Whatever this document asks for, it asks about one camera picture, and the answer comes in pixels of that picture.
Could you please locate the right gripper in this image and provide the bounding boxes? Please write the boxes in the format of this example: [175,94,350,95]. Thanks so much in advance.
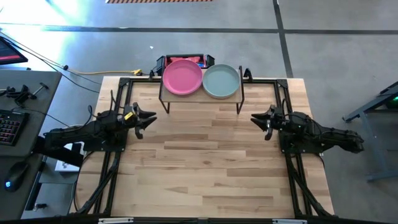
[250,105,292,141]

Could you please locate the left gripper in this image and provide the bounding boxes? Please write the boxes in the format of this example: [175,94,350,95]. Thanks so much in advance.
[116,101,158,140]

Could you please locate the pink plate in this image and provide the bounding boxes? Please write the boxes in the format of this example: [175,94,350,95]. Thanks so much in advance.
[162,58,204,96]

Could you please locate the teal plate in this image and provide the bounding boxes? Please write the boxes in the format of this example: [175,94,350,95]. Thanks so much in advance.
[202,63,241,100]

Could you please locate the wooden shelf riser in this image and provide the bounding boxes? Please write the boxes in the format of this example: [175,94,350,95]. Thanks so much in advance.
[158,65,246,115]

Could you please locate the red and black box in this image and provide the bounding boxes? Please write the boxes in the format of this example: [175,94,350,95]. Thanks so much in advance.
[155,54,216,77]

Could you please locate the white box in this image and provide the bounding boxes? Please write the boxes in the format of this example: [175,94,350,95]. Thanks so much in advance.
[55,138,85,174]

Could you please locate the black diagonal beam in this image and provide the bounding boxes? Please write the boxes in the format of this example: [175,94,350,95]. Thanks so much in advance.
[32,136,85,169]

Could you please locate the grey desk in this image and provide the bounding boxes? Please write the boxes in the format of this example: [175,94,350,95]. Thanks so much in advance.
[0,70,63,220]

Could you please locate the grey metal cart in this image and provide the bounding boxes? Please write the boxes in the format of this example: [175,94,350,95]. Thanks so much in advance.
[341,80,398,183]

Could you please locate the black clamp tool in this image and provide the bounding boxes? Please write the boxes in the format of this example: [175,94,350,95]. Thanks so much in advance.
[0,82,50,105]

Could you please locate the black backlit keyboard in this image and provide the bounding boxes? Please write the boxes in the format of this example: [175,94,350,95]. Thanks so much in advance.
[0,109,30,147]

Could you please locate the black computer mouse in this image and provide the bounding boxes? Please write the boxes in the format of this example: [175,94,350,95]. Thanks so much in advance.
[4,161,30,192]

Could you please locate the dark monitor red stripe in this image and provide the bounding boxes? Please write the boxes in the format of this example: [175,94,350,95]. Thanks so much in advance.
[0,35,29,66]

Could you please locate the black table frame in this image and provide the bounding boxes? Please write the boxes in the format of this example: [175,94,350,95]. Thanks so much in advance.
[70,76,335,218]

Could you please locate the yellow floor cable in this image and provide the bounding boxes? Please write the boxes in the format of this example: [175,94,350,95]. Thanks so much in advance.
[67,68,143,77]

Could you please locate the white metal bracket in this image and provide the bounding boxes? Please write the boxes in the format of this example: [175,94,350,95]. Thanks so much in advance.
[272,218,308,224]
[98,217,134,224]

